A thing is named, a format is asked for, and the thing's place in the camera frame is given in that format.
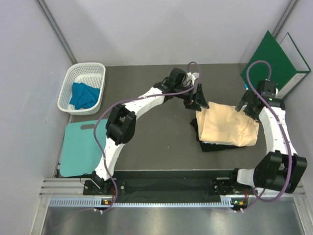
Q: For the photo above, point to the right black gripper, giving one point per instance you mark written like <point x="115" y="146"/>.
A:
<point x="249" y="97"/>

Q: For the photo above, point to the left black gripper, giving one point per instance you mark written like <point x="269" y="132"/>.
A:
<point x="199" y="99"/>

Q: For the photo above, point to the peach yellow t shirt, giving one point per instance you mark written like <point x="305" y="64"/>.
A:
<point x="223" y="124"/>

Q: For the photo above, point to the black t shirt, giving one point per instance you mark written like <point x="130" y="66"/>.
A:
<point x="209" y="147"/>

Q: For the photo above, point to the white t shirt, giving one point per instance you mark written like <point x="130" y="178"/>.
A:
<point x="207" y="142"/>

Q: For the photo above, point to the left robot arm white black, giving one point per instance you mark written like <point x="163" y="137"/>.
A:
<point x="120" y="126"/>

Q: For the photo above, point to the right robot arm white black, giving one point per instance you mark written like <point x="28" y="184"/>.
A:
<point x="281" y="168"/>

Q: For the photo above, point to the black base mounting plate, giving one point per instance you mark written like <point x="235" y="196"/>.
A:
<point x="169" y="186"/>

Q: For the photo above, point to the blue crumpled t shirt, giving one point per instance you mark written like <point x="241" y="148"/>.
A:
<point x="84" y="96"/>

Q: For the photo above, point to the white plastic basket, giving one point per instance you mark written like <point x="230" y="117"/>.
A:
<point x="91" y="74"/>

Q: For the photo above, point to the teal cutting board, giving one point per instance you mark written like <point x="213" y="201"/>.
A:
<point x="80" y="153"/>

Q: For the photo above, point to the green ring binder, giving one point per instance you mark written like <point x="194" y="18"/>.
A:
<point x="287" y="66"/>

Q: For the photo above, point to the aluminium frame rail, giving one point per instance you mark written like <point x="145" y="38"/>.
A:
<point x="69" y="193"/>

